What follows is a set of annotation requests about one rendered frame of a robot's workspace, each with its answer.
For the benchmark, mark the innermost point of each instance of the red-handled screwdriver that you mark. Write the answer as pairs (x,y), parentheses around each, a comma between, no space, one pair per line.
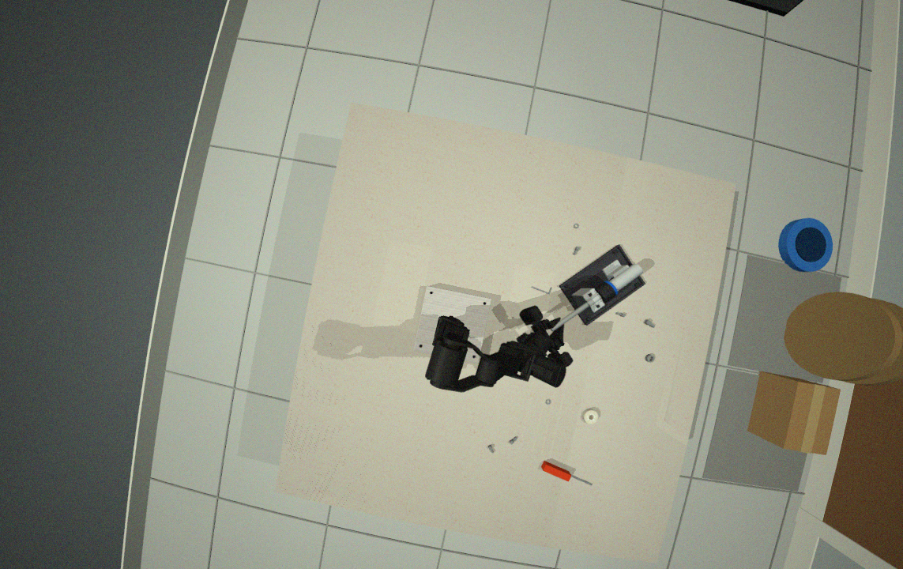
(559,472)

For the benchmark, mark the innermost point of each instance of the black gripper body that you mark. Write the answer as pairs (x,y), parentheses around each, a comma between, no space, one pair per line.
(540,340)

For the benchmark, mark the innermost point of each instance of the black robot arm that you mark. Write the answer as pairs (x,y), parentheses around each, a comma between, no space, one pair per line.
(450,349)

